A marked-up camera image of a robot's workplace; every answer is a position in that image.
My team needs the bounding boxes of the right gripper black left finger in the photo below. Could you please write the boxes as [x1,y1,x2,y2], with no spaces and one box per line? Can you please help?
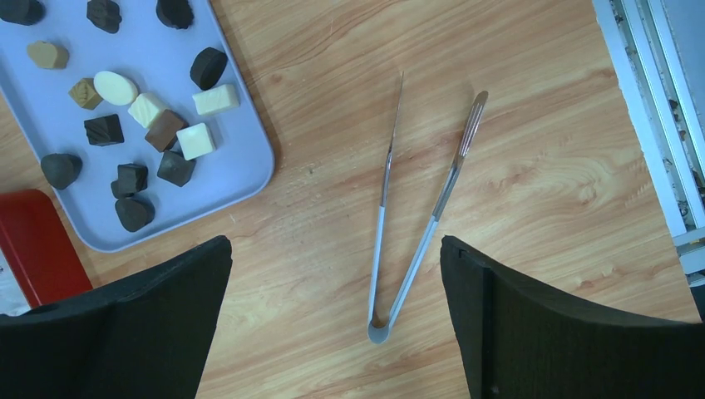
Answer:
[1,236,232,398]

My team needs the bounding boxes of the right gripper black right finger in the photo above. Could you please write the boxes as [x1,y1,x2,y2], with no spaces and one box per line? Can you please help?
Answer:
[440,236,704,398]

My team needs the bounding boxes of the steel tongs with grey handle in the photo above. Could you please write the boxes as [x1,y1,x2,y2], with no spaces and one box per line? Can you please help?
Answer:
[367,71,490,346]

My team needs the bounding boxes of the dark heart chocolate lower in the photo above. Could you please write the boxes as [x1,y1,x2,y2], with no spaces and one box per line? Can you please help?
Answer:
[115,197,155,233]

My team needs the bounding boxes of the dark heart chocolate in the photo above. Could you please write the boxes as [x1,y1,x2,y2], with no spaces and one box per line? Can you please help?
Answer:
[40,153,82,190]
[115,197,155,233]

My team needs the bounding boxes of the small dark cube chocolate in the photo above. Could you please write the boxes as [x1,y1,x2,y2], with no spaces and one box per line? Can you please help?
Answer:
[111,163,148,199]

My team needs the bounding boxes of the dark diamond chocolate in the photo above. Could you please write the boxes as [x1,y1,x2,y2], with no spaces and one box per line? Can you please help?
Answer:
[156,150,196,187]

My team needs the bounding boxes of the white cube chocolate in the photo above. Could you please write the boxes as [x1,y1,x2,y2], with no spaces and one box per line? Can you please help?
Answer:
[176,123,216,160]

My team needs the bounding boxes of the brown milk chocolate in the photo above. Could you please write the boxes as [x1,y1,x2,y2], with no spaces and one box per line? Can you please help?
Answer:
[145,110,189,152]

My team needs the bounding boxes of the dark square chocolate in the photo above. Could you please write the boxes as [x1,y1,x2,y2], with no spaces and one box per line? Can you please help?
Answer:
[83,114,125,146]

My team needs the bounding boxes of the white square chocolate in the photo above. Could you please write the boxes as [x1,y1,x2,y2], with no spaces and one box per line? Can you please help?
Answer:
[128,92,167,129]

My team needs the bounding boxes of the white bar chocolate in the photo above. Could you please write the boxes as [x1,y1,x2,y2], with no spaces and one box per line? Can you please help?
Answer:
[192,84,239,116]

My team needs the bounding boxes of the tan square chocolate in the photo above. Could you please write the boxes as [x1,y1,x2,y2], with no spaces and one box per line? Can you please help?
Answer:
[68,78,103,110]

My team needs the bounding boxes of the white oval chocolate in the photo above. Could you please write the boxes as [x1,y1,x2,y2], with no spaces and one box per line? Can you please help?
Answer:
[93,71,139,106]

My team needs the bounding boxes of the dark round chocolate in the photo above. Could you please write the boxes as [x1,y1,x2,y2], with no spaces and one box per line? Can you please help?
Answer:
[190,47,228,91]

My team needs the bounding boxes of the tan heart chocolate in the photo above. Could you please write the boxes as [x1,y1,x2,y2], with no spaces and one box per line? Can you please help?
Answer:
[27,41,69,70]

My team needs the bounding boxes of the dark chocolate top centre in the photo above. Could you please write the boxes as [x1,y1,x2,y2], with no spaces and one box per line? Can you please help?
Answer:
[155,0,194,29]

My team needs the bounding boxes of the dark ridged chocolate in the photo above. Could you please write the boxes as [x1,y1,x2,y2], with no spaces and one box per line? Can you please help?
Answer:
[86,0,122,34]

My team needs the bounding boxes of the dark chocolate top left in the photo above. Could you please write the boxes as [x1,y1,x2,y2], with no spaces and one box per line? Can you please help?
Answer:
[1,0,46,26]

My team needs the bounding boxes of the white paper liner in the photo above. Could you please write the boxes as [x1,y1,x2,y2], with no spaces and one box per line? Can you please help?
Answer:
[0,265,31,316]

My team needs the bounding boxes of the red box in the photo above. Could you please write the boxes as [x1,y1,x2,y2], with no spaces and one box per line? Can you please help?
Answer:
[1,189,93,308]

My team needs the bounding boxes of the lavender plastic tray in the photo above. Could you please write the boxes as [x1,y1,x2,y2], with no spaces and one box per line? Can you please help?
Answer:
[1,1,274,253]

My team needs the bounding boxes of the aluminium frame rail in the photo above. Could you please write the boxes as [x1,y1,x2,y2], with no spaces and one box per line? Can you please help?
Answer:
[593,0,704,288]

